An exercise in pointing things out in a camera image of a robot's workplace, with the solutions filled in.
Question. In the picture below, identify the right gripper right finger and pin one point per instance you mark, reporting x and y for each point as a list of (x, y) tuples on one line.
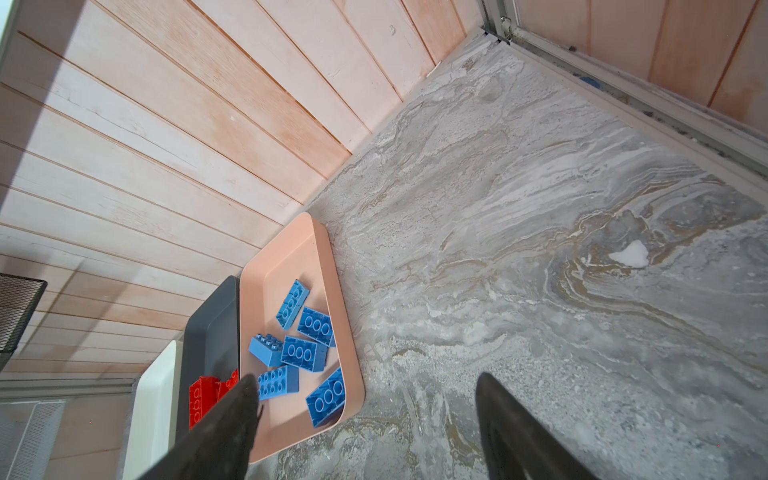
[(515, 445)]

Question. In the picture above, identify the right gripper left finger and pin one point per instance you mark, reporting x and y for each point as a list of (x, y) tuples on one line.
[(218, 447)]

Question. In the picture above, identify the red lego brick low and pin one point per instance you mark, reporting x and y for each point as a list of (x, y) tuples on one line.
[(203, 395)]

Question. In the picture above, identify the blue lego brick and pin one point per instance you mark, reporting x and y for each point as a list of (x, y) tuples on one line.
[(328, 398), (279, 382), (292, 305), (317, 326), (267, 349)]

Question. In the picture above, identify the blue lego brick low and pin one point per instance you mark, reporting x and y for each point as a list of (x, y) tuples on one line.
[(304, 354)]

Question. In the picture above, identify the red lego brick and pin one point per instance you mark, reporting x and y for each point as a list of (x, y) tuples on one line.
[(224, 386)]

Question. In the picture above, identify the white plastic tray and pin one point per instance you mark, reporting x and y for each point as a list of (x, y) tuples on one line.
[(154, 417)]

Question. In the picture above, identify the dark grey plastic tray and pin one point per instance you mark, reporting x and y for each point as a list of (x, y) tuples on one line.
[(210, 345)]

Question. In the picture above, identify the pink plastic tray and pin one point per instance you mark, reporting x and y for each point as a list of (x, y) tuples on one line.
[(301, 251)]

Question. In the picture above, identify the white wire mesh shelf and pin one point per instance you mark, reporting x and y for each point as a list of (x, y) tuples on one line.
[(28, 435)]

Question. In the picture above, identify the black wire mesh basket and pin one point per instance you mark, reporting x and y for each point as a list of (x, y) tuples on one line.
[(19, 299)]

